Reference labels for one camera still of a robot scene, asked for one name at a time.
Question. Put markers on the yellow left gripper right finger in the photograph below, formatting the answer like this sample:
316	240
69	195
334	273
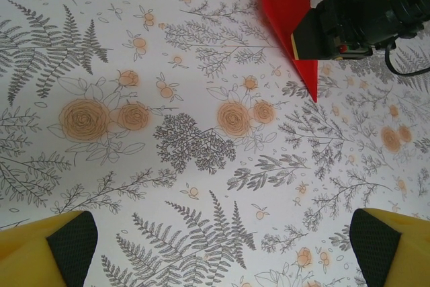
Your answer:
413	256

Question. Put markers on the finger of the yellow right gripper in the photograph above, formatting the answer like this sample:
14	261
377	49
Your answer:
309	38

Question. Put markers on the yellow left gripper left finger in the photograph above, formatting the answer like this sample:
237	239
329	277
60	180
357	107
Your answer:
27	260

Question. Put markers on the red cloth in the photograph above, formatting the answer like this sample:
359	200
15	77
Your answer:
282	4

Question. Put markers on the floral table cover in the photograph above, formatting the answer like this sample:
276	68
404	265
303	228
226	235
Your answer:
168	166

